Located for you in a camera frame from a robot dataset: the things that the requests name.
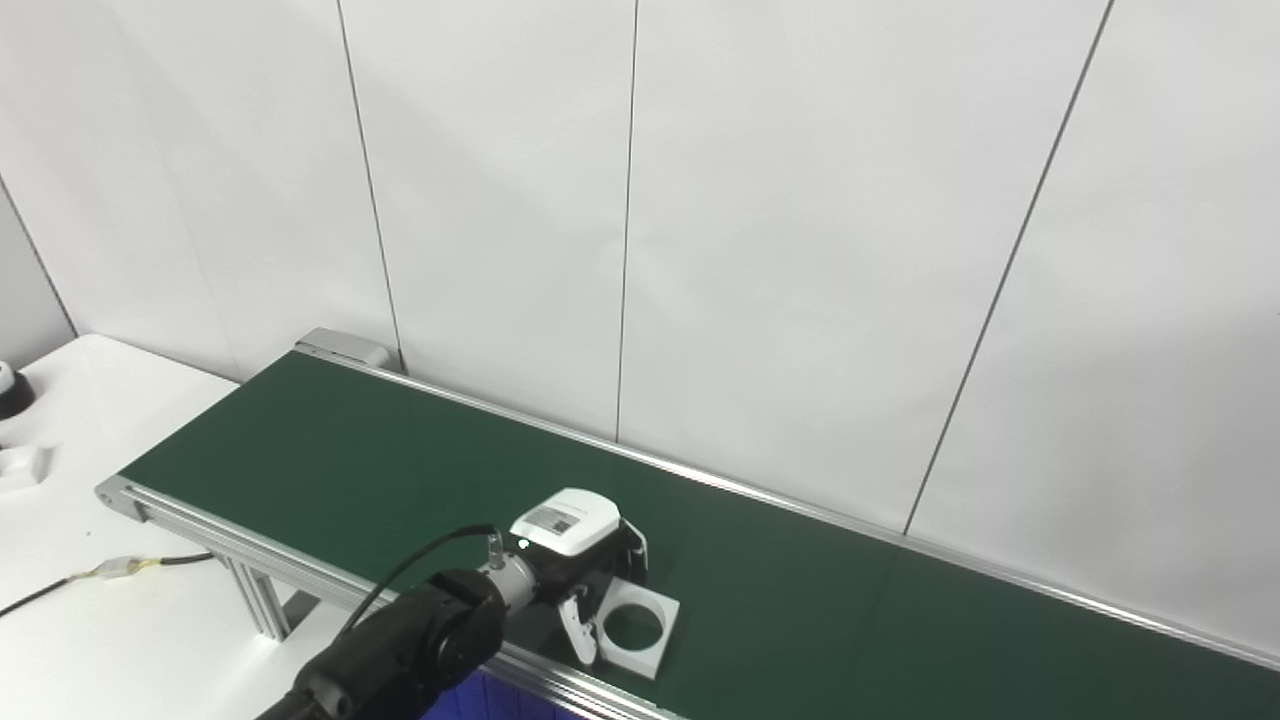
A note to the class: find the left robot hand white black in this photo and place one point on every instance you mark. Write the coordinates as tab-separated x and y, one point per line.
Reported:
565	525

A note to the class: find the white square part round hole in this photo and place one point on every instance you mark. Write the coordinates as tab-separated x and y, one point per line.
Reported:
640	663

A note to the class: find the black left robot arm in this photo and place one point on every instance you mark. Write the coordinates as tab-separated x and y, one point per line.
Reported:
400	650

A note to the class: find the blue plastic bin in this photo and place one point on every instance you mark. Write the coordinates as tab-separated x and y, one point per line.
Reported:
480	700

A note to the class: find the green conveyor belt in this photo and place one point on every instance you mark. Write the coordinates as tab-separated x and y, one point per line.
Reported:
250	560
800	600

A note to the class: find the grey conveyor motor housing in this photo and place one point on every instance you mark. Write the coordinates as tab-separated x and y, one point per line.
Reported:
345	347

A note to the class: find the aluminium conveyor leg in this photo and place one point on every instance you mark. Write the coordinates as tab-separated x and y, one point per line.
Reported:
260	600

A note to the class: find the small white part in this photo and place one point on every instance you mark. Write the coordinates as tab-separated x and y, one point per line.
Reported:
25	465

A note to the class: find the black round object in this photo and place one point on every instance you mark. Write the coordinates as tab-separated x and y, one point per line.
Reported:
12	395

